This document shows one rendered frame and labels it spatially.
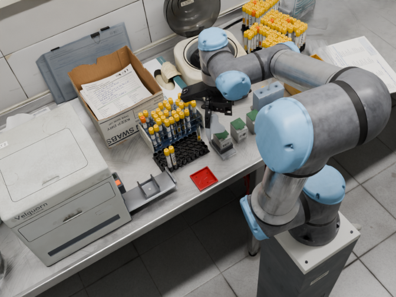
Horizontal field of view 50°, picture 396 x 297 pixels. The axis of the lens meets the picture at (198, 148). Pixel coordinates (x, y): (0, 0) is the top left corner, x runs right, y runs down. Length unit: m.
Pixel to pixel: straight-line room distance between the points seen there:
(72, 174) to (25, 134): 0.21
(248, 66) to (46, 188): 0.58
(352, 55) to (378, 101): 1.06
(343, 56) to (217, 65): 0.81
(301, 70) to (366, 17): 1.10
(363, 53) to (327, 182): 0.81
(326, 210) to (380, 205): 1.34
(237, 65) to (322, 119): 0.42
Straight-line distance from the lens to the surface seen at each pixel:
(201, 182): 1.38
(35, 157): 1.19
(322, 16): 1.98
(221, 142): 1.38
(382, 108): 0.74
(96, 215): 1.24
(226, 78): 1.03
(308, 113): 0.68
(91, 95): 1.62
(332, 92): 0.71
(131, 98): 1.57
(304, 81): 0.91
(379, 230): 2.37
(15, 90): 1.68
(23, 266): 1.40
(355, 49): 1.81
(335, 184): 1.10
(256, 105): 1.51
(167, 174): 1.37
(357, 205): 2.41
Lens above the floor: 2.04
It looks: 53 degrees down
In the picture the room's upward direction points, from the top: 8 degrees counter-clockwise
